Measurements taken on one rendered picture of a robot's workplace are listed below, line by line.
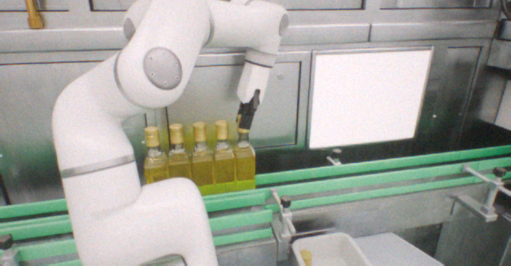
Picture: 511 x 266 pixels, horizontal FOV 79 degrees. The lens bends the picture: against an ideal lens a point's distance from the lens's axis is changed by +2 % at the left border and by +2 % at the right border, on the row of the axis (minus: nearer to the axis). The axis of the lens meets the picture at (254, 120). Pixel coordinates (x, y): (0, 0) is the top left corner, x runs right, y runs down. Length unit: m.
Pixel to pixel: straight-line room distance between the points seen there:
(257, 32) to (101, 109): 0.31
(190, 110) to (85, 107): 0.51
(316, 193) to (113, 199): 0.66
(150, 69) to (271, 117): 0.65
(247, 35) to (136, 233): 0.38
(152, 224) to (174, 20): 0.25
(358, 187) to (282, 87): 0.38
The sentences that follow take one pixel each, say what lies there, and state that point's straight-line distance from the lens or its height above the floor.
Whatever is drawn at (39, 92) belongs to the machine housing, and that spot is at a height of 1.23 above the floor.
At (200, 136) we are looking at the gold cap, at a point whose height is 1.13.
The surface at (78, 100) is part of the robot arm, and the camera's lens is 0.46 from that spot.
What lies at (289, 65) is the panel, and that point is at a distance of 0.94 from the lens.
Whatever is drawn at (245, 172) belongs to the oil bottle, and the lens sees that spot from 0.85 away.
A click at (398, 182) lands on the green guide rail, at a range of 1.08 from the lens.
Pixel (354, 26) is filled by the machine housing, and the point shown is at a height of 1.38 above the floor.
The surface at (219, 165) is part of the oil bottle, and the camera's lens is 0.83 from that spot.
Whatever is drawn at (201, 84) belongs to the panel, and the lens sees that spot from 0.90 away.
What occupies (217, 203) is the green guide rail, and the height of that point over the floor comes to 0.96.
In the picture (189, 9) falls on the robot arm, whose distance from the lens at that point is 0.44.
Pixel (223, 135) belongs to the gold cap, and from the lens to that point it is 0.80.
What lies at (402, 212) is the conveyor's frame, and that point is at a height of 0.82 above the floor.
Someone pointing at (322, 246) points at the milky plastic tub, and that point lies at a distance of 0.95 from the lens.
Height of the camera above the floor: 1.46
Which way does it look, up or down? 21 degrees down
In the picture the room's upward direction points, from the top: straight up
